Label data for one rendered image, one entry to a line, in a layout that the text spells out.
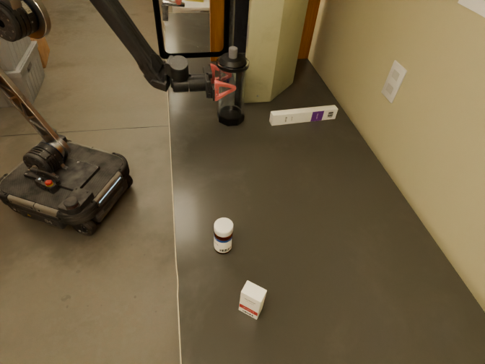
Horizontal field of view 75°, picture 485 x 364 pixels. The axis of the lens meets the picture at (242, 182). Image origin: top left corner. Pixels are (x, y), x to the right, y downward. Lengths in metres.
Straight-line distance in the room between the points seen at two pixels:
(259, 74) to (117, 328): 1.35
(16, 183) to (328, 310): 1.88
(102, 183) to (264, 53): 1.25
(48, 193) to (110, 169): 0.36
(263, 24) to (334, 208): 0.65
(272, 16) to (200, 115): 0.42
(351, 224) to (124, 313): 1.27
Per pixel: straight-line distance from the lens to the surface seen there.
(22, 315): 2.01
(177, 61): 1.07
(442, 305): 0.93
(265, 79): 1.29
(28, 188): 2.19
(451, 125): 1.00
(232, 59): 1.09
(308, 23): 1.67
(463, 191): 0.98
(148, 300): 1.83
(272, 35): 1.22
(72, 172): 2.14
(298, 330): 0.77
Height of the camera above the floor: 1.65
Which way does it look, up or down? 46 degrees down
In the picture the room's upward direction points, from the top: 5 degrees clockwise
